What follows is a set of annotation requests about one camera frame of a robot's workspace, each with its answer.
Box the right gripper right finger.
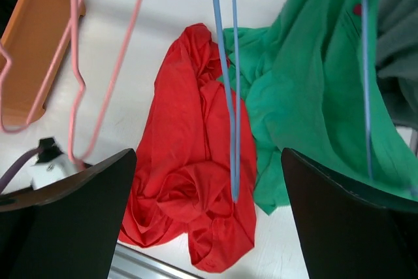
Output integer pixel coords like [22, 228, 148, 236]
[281, 148, 417, 278]

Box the green tank top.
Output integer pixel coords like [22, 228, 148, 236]
[223, 0, 417, 214]

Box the pink wire hanger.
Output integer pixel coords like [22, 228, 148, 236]
[68, 0, 143, 165]
[0, 0, 97, 133]

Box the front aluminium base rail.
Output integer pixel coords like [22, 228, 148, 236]
[108, 244, 200, 279]

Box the grey tank top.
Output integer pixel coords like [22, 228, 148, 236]
[376, 0, 417, 129]

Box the red tank top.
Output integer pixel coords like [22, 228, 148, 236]
[119, 24, 257, 272]

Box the orange plastic basket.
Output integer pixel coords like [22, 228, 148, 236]
[0, 0, 86, 126]

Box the blue wire hanger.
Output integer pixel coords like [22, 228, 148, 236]
[212, 0, 241, 203]
[360, 0, 377, 167]

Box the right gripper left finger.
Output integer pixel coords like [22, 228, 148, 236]
[1, 148, 137, 278]

